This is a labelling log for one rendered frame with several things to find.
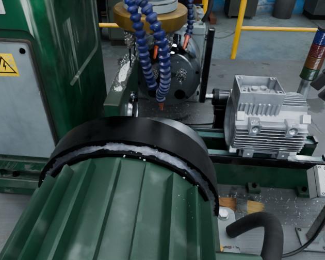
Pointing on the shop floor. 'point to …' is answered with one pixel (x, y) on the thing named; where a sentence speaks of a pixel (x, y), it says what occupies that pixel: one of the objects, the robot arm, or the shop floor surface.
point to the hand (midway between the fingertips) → (323, 87)
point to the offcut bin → (250, 9)
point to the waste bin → (283, 9)
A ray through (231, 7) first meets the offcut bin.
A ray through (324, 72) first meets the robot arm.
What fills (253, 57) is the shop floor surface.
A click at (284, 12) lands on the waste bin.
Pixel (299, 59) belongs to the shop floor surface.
